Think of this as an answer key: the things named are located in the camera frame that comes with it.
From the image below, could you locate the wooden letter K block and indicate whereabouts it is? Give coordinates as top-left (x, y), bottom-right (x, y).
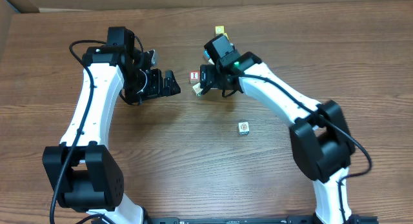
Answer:
top-left (192, 83), bottom-right (203, 97)

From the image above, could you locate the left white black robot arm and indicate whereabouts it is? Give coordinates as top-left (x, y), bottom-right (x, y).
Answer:
top-left (42, 26), bottom-right (181, 223)

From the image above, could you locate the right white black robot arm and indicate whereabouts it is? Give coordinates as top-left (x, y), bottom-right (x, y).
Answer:
top-left (200, 34), bottom-right (355, 223)

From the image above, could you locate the red letter I block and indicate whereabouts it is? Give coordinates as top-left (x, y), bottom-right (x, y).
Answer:
top-left (190, 70), bottom-right (200, 84)

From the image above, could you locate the blue letter L block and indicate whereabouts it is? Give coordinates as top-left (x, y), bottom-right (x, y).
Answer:
top-left (203, 50), bottom-right (210, 60)

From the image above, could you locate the yellow block far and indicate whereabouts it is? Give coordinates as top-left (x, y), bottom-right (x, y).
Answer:
top-left (215, 26), bottom-right (225, 36)

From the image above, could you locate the wooden block on table centre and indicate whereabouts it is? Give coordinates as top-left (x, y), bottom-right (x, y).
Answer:
top-left (238, 122), bottom-right (250, 135)

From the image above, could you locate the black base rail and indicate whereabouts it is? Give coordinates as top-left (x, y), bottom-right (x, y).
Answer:
top-left (152, 214), bottom-right (379, 224)

